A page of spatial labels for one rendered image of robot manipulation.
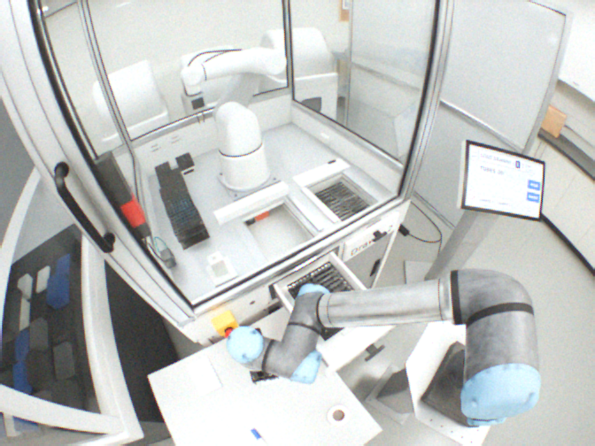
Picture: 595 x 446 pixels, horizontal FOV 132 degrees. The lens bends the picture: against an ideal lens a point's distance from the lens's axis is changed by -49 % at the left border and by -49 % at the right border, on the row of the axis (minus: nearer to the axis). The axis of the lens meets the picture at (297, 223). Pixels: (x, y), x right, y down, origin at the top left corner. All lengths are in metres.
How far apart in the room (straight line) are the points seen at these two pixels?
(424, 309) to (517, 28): 1.81
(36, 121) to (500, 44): 2.10
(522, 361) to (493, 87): 1.83
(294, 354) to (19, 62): 0.66
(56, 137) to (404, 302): 0.61
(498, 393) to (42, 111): 0.68
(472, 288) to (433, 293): 0.07
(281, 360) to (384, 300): 0.23
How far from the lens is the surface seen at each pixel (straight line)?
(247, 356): 0.52
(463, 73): 2.13
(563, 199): 3.41
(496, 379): 0.36
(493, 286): 0.41
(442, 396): 0.95
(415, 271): 2.06
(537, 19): 1.96
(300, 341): 0.54
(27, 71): 0.43
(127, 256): 0.56
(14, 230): 0.90
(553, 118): 3.49
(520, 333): 0.39
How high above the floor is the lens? 1.67
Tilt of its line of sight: 48 degrees down
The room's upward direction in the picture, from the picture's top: 3 degrees counter-clockwise
